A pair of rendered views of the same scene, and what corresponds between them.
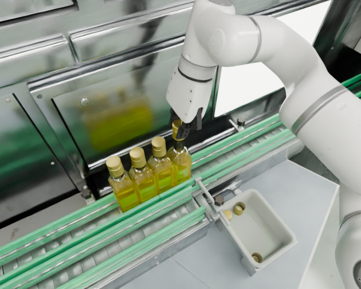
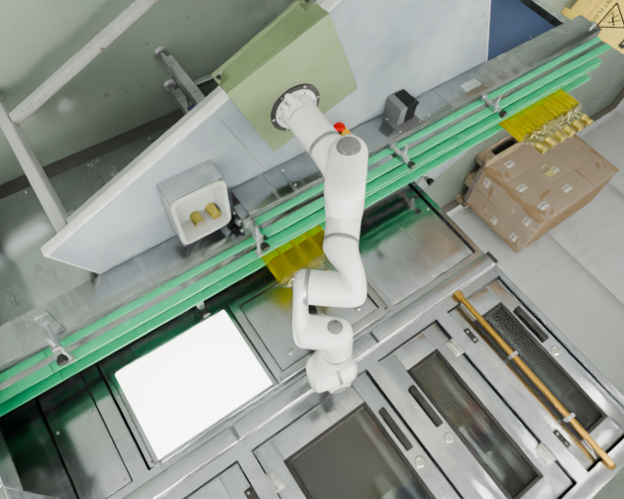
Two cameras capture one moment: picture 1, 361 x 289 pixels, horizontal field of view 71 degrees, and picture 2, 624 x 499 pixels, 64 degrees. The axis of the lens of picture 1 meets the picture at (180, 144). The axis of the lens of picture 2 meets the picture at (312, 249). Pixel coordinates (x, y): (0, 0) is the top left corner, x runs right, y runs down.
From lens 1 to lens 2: 128 cm
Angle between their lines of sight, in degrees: 48
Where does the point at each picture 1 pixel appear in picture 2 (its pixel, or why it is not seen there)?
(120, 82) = not seen: hidden behind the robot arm
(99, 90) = (352, 317)
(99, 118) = not seen: hidden behind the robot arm
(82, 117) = not seen: hidden behind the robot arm
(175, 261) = (264, 167)
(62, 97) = (372, 309)
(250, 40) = (347, 372)
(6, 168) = (382, 250)
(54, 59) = (383, 331)
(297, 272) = (161, 164)
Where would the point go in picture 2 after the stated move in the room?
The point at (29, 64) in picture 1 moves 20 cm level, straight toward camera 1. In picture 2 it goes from (394, 325) to (402, 304)
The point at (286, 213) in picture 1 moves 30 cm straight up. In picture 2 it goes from (138, 217) to (186, 293)
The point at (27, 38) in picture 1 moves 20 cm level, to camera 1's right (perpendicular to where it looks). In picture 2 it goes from (396, 338) to (361, 356)
